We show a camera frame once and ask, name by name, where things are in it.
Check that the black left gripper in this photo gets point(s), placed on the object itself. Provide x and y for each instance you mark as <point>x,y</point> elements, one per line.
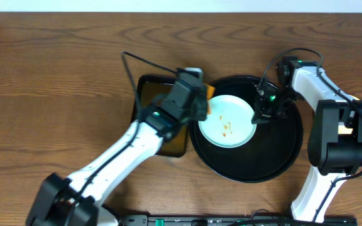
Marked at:
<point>198,102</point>

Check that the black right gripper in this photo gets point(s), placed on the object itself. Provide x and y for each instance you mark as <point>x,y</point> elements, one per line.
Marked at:
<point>262,115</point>

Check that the orange green scrub sponge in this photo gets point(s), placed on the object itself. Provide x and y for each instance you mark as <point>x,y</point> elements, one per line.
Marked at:
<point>209,95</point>

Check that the light blue plate top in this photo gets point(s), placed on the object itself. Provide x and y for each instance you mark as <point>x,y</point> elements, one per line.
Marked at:
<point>229,123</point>

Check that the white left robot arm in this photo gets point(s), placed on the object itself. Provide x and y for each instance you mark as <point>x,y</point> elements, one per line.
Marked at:
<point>78,199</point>

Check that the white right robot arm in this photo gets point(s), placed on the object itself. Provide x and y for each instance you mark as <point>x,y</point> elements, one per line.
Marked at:
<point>335,142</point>

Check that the black rectangular water tray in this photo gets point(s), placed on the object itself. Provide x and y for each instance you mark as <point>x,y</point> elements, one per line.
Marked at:
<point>149,86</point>

